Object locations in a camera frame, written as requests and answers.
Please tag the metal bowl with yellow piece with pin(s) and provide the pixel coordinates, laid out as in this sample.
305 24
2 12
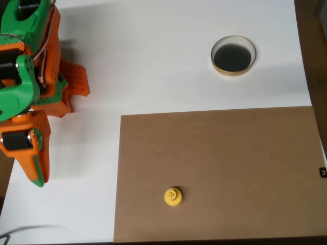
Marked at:
233 57

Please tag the white paper sheet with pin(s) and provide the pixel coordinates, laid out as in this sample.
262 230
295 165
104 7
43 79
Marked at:
153 51

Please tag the small black tag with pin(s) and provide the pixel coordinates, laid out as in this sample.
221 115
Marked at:
323 172

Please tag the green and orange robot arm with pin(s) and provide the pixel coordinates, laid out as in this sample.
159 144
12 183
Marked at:
23 89

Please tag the yellow plastic peg toy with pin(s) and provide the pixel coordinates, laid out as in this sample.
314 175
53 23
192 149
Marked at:
173 197

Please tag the brown board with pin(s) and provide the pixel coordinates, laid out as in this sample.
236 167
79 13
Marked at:
217 173

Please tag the orange gripper, black servo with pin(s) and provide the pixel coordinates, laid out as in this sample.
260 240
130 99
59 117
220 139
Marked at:
16 141

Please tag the orange robot base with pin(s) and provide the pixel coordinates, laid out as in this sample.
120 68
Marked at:
76 79

